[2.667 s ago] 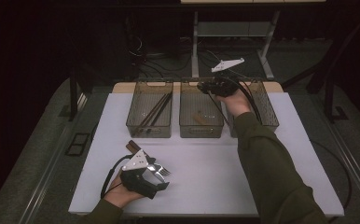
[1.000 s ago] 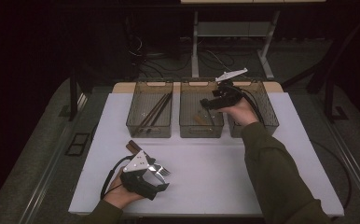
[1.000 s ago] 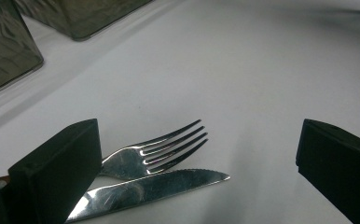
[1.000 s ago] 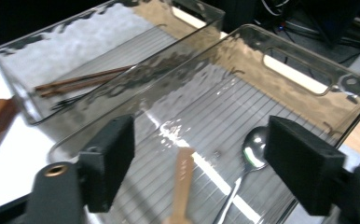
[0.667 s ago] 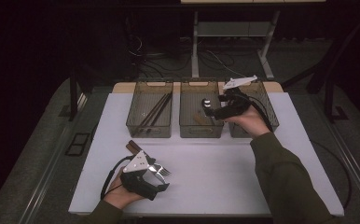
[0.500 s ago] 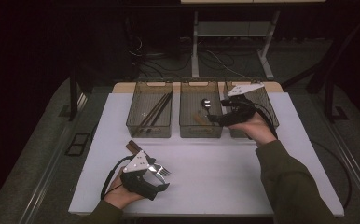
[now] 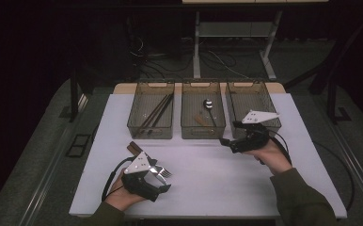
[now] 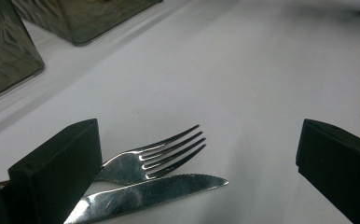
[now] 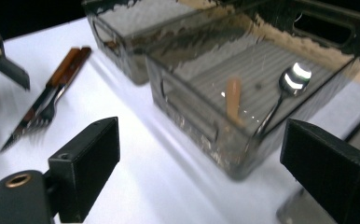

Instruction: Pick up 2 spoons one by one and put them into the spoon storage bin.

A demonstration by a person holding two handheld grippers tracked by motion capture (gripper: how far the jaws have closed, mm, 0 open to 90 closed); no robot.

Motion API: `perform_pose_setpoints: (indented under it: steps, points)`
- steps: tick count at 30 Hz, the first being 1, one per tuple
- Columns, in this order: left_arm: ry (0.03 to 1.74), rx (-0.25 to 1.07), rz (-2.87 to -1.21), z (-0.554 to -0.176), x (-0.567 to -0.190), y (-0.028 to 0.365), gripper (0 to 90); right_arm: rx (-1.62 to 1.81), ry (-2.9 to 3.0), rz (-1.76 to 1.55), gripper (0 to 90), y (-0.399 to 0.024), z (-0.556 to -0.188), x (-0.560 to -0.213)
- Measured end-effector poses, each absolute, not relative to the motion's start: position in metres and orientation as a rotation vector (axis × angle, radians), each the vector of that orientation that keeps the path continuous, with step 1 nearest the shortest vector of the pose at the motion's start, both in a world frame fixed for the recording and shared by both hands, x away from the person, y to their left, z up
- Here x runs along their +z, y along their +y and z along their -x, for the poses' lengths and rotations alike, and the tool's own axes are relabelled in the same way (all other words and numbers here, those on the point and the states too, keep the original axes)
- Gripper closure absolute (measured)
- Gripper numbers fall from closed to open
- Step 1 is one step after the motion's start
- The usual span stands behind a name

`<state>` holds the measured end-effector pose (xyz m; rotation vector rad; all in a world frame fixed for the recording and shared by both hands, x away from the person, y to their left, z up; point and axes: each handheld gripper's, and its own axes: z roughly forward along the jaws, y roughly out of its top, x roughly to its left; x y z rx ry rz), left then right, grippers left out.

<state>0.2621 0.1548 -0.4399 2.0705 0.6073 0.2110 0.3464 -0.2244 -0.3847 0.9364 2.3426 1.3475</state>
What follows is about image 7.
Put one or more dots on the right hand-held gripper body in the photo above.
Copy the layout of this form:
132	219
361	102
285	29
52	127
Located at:
253	138

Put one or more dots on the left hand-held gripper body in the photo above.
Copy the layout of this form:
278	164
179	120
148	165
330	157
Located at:
137	185

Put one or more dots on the smoky clear plastic bin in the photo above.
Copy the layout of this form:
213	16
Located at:
192	100
242	100
142	103

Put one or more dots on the steel spoon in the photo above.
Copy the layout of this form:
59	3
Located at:
208	104

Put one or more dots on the black chopstick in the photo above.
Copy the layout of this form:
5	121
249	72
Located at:
165	106
159	109

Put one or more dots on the person's left hand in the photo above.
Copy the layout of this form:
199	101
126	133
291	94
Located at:
120	197

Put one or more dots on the person's right hand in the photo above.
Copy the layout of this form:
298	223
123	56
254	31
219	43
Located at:
273	157

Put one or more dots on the white table mat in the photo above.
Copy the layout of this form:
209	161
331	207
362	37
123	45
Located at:
201	188

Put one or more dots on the black metal stand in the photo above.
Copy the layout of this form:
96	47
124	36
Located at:
331	103
73	100

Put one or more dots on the black floor socket frame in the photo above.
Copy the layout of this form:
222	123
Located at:
76	155

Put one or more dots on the white metal frame desk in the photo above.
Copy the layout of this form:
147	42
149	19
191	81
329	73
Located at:
196	47

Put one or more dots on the metal floor rail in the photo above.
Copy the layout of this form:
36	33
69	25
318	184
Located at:
358	166
44	188

